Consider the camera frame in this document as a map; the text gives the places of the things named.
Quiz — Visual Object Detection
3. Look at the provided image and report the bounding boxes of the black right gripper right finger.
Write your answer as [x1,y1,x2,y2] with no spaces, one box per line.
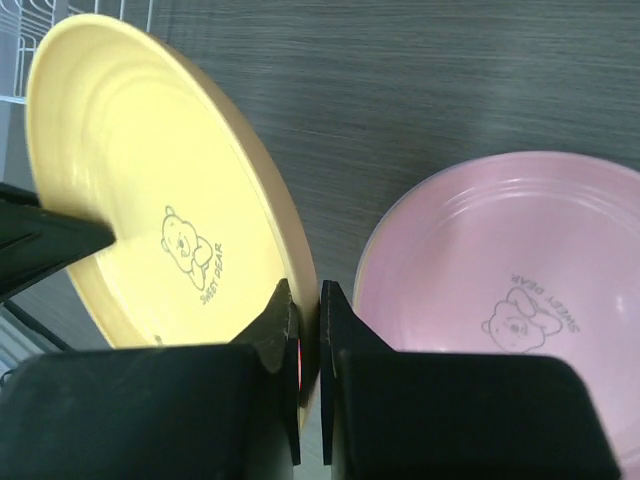
[319,280,622,479]

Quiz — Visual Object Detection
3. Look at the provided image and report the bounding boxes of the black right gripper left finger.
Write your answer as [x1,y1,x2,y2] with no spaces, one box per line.
[1,281,300,479]

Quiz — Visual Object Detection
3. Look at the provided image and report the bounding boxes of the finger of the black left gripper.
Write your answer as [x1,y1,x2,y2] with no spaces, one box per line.
[1,183,115,301]

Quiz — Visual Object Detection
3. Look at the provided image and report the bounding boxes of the large yellow plate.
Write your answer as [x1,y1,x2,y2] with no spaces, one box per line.
[26,14,319,405]

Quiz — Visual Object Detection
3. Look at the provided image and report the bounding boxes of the pink plastic plate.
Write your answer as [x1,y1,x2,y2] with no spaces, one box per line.
[354,151,639,479]

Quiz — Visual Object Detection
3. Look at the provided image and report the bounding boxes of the purple plastic plate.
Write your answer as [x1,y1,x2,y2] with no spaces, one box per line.
[352,165,460,310]

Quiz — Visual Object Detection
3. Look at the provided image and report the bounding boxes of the white wire dish rack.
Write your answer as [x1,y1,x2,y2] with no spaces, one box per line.
[1,0,157,105]

